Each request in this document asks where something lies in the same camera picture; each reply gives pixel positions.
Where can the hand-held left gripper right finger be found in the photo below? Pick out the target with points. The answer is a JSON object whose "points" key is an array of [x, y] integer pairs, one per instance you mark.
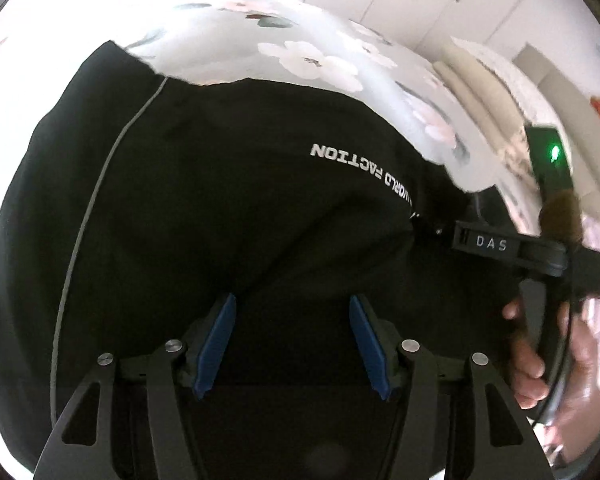
{"points": [[370, 345]]}

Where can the person's right hand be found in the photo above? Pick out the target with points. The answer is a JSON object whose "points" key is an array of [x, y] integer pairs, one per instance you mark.
{"points": [[527, 375]]}

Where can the white dotted pillow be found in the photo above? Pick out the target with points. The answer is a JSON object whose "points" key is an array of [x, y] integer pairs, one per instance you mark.
{"points": [[495, 75]]}

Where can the black hooded jacket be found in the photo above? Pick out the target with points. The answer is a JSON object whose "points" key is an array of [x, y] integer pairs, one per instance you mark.
{"points": [[205, 210]]}

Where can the beige padded headboard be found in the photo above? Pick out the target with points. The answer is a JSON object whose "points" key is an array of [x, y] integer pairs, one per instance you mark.
{"points": [[565, 90]]}

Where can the bed with floral sheet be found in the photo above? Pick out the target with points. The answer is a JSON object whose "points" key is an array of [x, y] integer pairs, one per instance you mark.
{"points": [[305, 45]]}

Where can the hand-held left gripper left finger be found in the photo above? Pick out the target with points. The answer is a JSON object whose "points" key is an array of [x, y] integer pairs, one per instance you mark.
{"points": [[215, 345]]}

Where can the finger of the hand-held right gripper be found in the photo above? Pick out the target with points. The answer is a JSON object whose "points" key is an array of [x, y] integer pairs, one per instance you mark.
{"points": [[437, 230]]}

